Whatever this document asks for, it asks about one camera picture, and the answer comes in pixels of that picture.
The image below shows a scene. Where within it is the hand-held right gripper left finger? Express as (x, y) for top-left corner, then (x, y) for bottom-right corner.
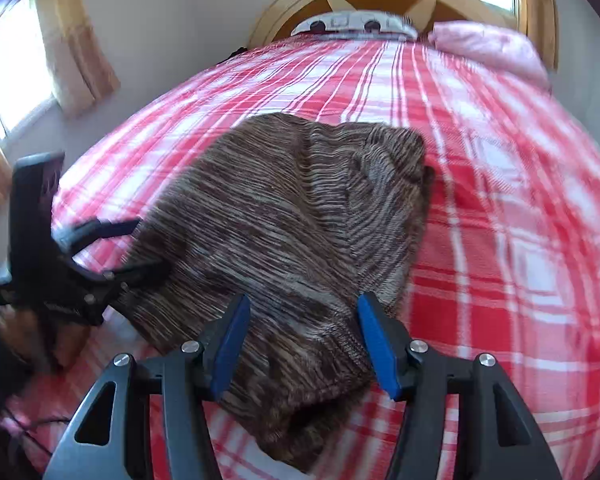
(42, 292), (252, 480)

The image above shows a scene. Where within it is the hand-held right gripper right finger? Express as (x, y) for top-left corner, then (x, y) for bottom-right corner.
(356, 290), (563, 480)

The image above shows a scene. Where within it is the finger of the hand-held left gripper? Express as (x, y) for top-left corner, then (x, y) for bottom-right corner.
(72, 259), (172, 292)
(54, 216), (143, 257)

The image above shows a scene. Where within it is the brown knit sweater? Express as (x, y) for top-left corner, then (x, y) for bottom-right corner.
(115, 112), (436, 473)

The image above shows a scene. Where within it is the person's left forearm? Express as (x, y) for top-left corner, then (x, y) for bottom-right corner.
(0, 307), (38, 480)

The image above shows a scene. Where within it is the person's left hand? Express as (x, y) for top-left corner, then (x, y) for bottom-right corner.
(0, 305), (88, 373)

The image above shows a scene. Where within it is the red plaid bedsheet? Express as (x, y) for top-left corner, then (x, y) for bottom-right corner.
(0, 37), (600, 480)

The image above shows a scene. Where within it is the pink pillow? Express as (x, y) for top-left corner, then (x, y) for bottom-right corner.
(427, 21), (551, 88)

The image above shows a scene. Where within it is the white printed pillow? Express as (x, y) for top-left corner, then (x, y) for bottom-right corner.
(290, 10), (418, 41)

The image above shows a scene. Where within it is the black cable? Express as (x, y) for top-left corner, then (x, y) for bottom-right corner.
(0, 405), (73, 461)

